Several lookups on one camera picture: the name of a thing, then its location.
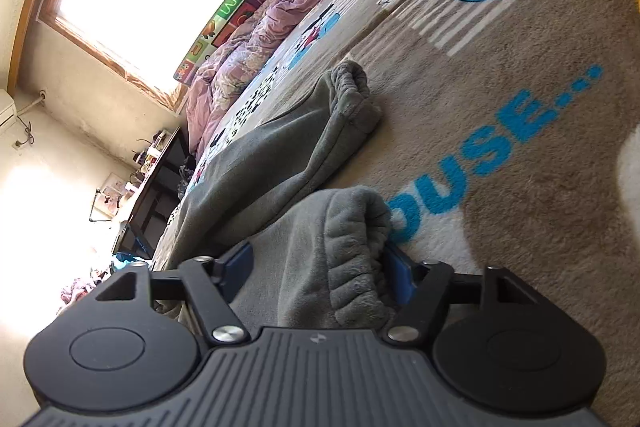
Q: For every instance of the pink quilted duvet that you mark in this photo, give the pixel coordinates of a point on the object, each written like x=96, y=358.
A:
x=217, y=82

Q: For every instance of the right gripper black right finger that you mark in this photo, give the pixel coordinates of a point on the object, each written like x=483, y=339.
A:
x=420, y=292

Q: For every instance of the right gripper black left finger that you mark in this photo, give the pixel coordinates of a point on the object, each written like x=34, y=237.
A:
x=211, y=284

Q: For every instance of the white air conditioner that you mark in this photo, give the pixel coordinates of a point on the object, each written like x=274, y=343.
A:
x=7, y=111

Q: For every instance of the Mickey Mouse brown blanket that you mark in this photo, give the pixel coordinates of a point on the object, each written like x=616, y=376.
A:
x=510, y=137

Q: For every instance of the grey sweatpants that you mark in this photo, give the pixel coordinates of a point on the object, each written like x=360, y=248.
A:
x=300, y=186

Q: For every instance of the dark wooden desk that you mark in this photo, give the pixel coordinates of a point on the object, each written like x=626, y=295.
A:
x=143, y=218

